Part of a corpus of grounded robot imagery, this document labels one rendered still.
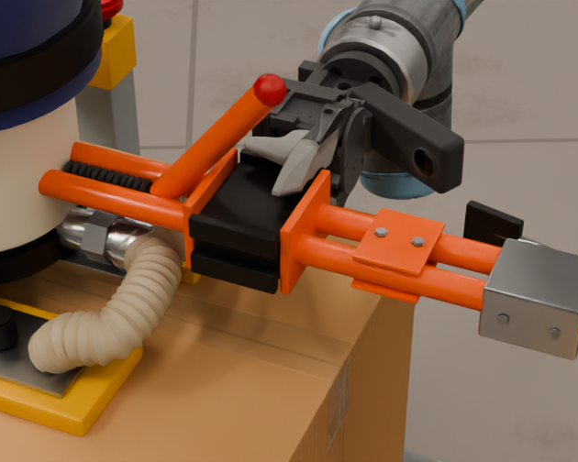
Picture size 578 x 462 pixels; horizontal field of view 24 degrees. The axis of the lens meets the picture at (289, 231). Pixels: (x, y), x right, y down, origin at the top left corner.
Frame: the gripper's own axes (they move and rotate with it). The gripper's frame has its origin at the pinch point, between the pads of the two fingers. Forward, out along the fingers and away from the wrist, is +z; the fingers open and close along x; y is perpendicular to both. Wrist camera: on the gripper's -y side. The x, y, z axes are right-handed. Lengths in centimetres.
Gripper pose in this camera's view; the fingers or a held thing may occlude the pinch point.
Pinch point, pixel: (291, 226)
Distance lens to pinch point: 98.8
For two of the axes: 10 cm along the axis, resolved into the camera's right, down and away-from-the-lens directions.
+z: -3.9, 5.7, -7.2
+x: 0.0, -7.8, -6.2
